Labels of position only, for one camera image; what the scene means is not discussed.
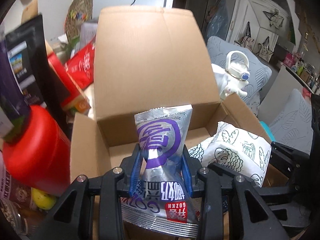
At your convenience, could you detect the silver purple snack bag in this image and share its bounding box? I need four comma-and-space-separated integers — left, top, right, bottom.
121, 105, 199, 238

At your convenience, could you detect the white doodle print bag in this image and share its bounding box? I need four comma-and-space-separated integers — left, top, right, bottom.
188, 121, 272, 187

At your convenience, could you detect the teal bubble mat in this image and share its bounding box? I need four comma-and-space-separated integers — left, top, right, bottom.
260, 121, 275, 141

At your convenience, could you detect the grey covered chair near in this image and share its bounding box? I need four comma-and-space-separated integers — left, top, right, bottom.
269, 89, 313, 154

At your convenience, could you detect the red plastic canister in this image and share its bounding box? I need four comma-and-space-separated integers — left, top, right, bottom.
3, 106, 71, 196

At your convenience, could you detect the green yellow fruit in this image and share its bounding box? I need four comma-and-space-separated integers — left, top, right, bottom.
31, 188, 57, 211

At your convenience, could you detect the white cartoon kettle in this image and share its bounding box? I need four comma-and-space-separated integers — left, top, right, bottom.
220, 50, 250, 100

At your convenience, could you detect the open cardboard box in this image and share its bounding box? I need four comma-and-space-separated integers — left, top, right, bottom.
70, 5, 267, 180

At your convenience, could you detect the black stand-up pouch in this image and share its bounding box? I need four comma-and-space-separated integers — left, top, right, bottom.
5, 15, 70, 132

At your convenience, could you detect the pink bottle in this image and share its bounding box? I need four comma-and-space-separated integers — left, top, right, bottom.
0, 152, 31, 207

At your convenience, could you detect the dark purple label jar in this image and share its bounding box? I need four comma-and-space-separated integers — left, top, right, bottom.
1, 26, 30, 142

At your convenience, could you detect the woven round fan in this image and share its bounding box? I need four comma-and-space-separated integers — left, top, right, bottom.
65, 0, 93, 43

